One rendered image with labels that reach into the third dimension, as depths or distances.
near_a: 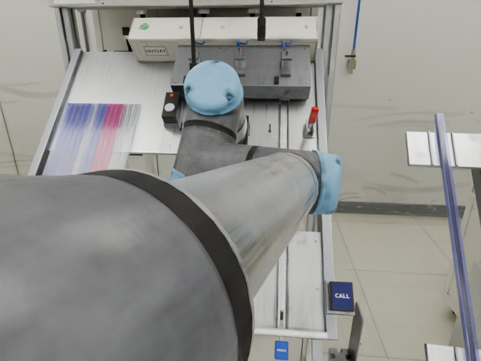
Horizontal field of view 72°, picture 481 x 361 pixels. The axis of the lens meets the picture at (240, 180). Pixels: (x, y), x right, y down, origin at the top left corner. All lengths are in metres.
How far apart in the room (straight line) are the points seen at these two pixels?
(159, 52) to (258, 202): 0.84
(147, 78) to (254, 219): 0.85
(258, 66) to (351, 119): 1.73
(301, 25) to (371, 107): 1.68
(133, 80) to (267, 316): 0.69
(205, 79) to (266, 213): 0.29
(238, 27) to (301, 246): 0.57
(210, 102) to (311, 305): 0.44
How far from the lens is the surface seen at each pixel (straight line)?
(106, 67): 1.06
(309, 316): 0.69
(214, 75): 0.44
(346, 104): 2.52
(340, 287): 0.66
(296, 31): 0.93
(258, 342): 1.16
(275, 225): 0.18
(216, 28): 0.95
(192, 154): 0.43
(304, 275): 0.70
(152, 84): 0.96
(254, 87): 0.83
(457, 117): 2.79
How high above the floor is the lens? 1.21
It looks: 21 degrees down
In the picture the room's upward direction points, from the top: straight up
